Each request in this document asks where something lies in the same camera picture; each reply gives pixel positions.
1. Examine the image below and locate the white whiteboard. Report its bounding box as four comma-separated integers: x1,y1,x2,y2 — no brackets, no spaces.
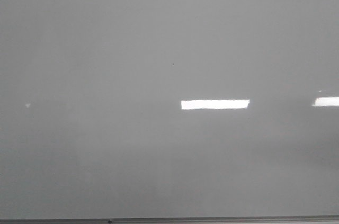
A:
1,0,338,219

